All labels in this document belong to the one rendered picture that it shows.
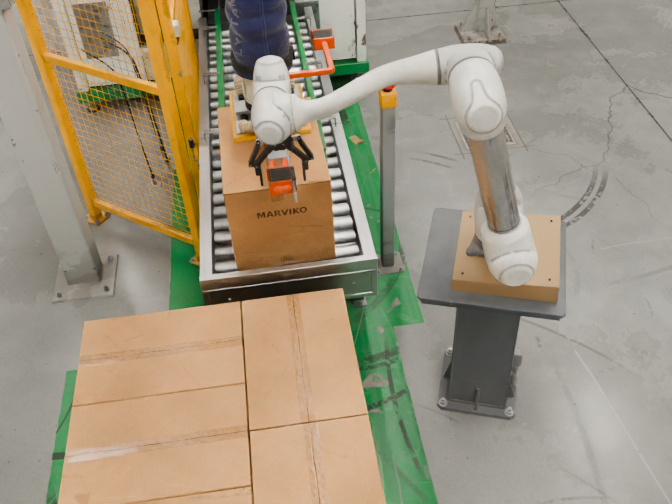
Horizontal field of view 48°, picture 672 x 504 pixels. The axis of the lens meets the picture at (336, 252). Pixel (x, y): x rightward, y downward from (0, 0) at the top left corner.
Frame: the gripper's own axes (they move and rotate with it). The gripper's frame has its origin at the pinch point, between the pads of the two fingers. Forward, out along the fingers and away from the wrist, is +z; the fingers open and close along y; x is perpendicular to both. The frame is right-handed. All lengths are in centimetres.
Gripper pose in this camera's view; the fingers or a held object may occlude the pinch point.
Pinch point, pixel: (283, 177)
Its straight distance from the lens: 240.8
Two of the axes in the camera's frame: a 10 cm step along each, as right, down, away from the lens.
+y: -9.9, 1.2, -0.7
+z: 0.5, 7.3, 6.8
